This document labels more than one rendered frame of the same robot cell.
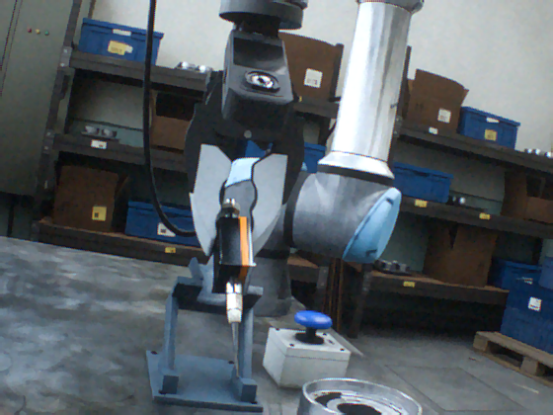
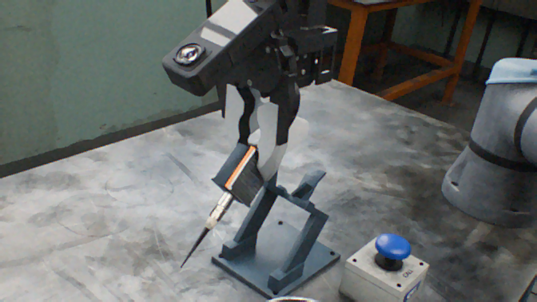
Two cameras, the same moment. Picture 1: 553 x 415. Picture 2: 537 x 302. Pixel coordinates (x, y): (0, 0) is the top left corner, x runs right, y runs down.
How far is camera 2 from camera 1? 0.48 m
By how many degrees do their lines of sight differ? 54
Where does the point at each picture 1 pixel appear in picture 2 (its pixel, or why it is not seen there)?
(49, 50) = not seen: outside the picture
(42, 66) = not seen: outside the picture
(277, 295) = (513, 205)
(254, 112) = (176, 80)
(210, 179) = (232, 112)
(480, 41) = not seen: outside the picture
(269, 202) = (267, 141)
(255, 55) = (224, 21)
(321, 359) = (374, 284)
